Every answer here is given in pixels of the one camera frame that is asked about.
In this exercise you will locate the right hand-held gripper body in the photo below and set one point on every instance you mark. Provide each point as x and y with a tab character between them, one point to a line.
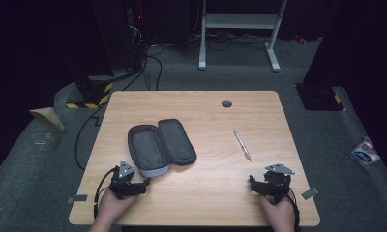
276	183

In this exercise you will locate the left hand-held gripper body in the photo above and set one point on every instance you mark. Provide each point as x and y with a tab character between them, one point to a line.
125	185

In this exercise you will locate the person's right hand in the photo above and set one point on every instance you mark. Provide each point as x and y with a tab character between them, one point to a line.
278	214

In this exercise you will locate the grey tape strip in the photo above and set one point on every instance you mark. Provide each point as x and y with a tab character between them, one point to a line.
310	193
77	198

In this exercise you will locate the silver pen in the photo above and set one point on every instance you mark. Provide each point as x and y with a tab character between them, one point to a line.
242	145

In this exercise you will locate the open dark grey pencil case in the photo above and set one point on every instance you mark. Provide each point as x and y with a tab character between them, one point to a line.
161	146

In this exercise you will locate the grey round table grommet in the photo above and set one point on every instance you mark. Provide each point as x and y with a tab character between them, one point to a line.
226	103

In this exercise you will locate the white and blue packet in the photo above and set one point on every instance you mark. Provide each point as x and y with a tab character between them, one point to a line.
365	153

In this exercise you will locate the black base with yellow stripes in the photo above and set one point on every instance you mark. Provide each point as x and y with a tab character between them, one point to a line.
322	98
91	95

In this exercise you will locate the small red object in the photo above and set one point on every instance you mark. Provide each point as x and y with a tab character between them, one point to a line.
300	39

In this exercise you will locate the white metal stand frame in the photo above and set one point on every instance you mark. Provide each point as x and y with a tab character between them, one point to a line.
240	21

